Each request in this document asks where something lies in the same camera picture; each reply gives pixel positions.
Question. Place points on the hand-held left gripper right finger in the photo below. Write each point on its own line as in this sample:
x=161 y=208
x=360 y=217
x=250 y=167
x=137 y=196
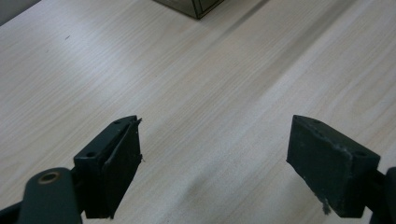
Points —
x=327 y=165

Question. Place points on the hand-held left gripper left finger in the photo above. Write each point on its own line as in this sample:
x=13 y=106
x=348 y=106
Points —
x=107 y=168

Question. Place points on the dark metal box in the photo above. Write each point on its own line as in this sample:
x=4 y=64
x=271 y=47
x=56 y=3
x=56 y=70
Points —
x=193 y=6

